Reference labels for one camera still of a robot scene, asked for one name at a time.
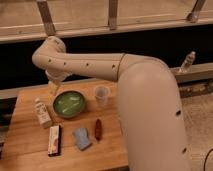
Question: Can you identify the white lotion bottle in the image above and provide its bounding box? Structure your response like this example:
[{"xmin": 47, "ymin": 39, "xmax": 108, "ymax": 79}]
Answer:
[{"xmin": 35, "ymin": 98, "xmax": 53, "ymax": 128}]

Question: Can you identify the red pepper toy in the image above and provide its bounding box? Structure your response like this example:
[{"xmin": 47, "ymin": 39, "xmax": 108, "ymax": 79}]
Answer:
[{"xmin": 95, "ymin": 119, "xmax": 102, "ymax": 141}]

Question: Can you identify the metal window bracket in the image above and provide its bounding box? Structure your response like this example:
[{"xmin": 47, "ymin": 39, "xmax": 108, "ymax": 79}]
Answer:
[
  {"xmin": 36, "ymin": 0, "xmax": 56, "ymax": 36},
  {"xmin": 186, "ymin": 0, "xmax": 206, "ymax": 23},
  {"xmin": 108, "ymin": 0, "xmax": 118, "ymax": 30}
]

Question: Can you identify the blue sponge cloth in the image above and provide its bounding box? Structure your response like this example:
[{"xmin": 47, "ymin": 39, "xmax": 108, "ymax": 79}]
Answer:
[{"xmin": 73, "ymin": 127, "xmax": 91, "ymax": 151}]

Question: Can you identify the clear plastic cup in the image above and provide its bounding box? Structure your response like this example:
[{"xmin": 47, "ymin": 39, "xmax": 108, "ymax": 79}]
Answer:
[{"xmin": 94, "ymin": 86, "xmax": 110, "ymax": 107}]

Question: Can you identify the middle metal window bracket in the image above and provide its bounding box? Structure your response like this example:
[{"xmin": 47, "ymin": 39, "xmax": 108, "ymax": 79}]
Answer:
[{"xmin": 108, "ymin": 0, "xmax": 118, "ymax": 30}]

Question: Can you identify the clear bottle on ledge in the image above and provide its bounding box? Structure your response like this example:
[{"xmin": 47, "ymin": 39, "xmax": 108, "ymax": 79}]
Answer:
[{"xmin": 179, "ymin": 51, "xmax": 196, "ymax": 73}]

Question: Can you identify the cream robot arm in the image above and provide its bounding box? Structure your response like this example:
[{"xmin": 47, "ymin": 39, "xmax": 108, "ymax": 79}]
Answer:
[{"xmin": 32, "ymin": 36, "xmax": 190, "ymax": 171}]

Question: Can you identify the black and white box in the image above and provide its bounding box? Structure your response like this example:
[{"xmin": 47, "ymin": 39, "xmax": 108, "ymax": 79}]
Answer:
[{"xmin": 48, "ymin": 125, "xmax": 61, "ymax": 157}]

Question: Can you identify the left metal window bracket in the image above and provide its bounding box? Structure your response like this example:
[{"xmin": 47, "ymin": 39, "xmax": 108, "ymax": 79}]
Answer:
[{"xmin": 36, "ymin": 0, "xmax": 56, "ymax": 36}]

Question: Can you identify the right metal window bracket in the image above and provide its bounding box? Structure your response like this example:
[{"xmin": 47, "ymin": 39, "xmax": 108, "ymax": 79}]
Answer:
[{"xmin": 186, "ymin": 0, "xmax": 206, "ymax": 23}]

